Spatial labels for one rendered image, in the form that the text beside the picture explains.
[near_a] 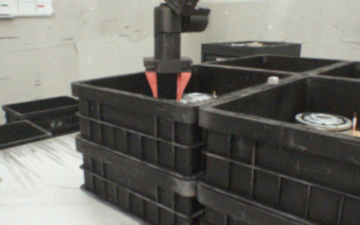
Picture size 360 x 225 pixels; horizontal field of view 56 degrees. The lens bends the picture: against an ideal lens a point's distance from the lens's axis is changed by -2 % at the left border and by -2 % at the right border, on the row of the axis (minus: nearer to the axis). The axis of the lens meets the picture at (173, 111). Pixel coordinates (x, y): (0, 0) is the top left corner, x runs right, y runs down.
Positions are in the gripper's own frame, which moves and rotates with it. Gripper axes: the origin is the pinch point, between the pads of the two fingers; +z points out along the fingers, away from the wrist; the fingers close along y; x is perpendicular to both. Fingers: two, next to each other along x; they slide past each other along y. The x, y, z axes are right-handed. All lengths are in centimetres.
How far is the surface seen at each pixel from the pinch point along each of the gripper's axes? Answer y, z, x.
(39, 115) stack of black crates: 57, 32, -104
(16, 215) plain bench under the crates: 29.2, 17.2, 15.8
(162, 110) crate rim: 3.3, -4.7, 26.0
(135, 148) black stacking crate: 7.2, 3.2, 20.0
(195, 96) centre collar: -7.2, 0.6, -5.5
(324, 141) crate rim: -11.9, -5.6, 42.5
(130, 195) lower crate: 8.3, 12.3, 19.2
